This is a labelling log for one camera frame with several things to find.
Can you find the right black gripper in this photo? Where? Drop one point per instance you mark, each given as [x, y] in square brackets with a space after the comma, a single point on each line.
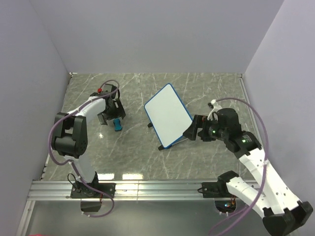
[197, 121]

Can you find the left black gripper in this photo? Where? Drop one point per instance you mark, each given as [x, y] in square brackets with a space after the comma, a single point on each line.
[119, 112]

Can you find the blue heart-shaped eraser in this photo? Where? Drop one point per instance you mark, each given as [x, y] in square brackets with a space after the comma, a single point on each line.
[117, 124]

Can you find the blue-framed whiteboard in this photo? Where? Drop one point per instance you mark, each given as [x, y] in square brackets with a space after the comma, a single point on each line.
[169, 116]

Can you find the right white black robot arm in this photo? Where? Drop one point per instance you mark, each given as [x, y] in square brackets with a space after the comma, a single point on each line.
[282, 212]

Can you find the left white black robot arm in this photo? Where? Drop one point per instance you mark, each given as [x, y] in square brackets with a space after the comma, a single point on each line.
[70, 137]

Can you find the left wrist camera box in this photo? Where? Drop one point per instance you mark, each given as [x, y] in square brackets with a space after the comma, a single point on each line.
[107, 88]

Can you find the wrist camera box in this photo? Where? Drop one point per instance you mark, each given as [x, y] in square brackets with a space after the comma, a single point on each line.
[228, 118]
[107, 88]

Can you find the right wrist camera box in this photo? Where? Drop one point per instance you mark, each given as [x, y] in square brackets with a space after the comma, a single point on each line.
[228, 118]

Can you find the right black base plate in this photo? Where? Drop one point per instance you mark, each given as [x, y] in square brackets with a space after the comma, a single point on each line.
[214, 190]

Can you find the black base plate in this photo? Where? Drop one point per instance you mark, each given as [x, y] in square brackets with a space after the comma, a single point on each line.
[80, 191]
[214, 190]

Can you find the right side aluminium rail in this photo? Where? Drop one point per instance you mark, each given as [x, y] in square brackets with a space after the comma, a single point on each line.
[257, 121]

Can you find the aluminium mounting rail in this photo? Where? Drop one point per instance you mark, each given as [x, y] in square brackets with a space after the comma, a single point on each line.
[125, 190]

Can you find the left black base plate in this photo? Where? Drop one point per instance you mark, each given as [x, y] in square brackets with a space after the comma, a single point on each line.
[80, 191]

